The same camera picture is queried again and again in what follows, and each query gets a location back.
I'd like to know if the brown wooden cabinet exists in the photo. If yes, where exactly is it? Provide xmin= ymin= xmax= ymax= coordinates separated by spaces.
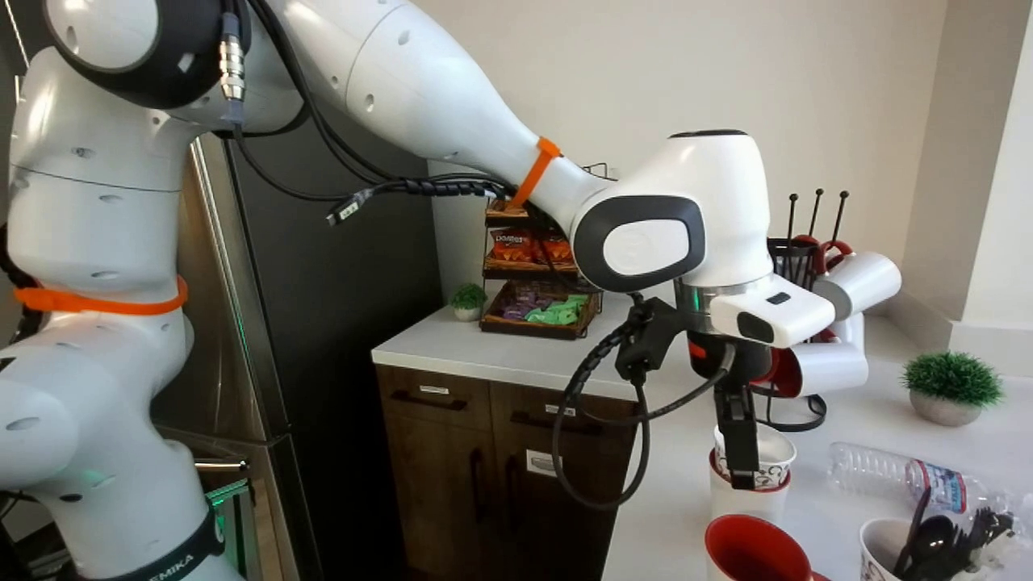
xmin=378 ymin=364 xmax=631 ymax=581

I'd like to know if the black mug tree rack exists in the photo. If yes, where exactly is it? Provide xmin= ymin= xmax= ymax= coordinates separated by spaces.
xmin=752 ymin=191 xmax=852 ymax=433

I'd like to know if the clear plastic water bottle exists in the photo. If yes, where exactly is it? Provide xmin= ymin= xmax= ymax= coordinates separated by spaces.
xmin=829 ymin=443 xmax=1012 ymax=517

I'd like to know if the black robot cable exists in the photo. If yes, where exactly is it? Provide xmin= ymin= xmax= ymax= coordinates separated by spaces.
xmin=230 ymin=107 xmax=744 ymax=514

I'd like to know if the white mug top right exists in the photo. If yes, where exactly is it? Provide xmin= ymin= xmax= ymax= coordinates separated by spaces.
xmin=814 ymin=253 xmax=901 ymax=321

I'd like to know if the paper cup with black cutlery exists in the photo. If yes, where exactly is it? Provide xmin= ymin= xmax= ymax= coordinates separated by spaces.
xmin=857 ymin=517 xmax=911 ymax=581

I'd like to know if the white mug lower right rack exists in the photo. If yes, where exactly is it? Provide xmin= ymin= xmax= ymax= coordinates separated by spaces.
xmin=767 ymin=342 xmax=869 ymax=398

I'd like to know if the wire snack rack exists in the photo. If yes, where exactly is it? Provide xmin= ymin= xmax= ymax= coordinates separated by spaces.
xmin=477 ymin=191 xmax=604 ymax=341

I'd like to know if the potted plant in white pot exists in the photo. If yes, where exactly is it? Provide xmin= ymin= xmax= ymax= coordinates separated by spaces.
xmin=902 ymin=351 xmax=1005 ymax=427

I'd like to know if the patterned paper cup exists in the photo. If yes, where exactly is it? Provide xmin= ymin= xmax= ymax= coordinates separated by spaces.
xmin=752 ymin=427 xmax=798 ymax=492

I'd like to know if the small potted plant left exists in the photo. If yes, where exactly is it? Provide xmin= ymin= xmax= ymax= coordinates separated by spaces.
xmin=449 ymin=283 xmax=488 ymax=321

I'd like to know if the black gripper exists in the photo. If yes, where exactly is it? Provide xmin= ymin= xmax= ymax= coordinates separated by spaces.
xmin=687 ymin=332 xmax=771 ymax=492

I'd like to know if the black refrigerator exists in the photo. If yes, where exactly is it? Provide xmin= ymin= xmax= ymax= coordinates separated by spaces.
xmin=153 ymin=124 xmax=440 ymax=581

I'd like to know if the white mug holding cup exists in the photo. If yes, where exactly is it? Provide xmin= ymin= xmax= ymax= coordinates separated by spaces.
xmin=709 ymin=451 xmax=789 ymax=519

